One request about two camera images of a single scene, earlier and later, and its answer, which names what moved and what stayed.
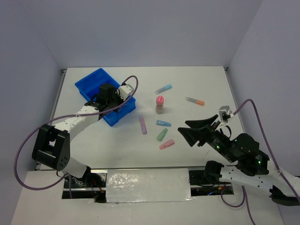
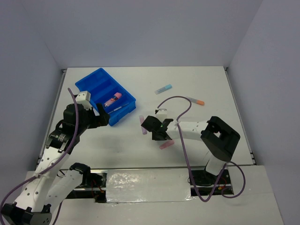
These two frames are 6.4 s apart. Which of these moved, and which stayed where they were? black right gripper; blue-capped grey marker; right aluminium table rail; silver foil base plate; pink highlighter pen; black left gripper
Moved: black left gripper; black right gripper
Stayed: right aluminium table rail; silver foil base plate; blue-capped grey marker; pink highlighter pen
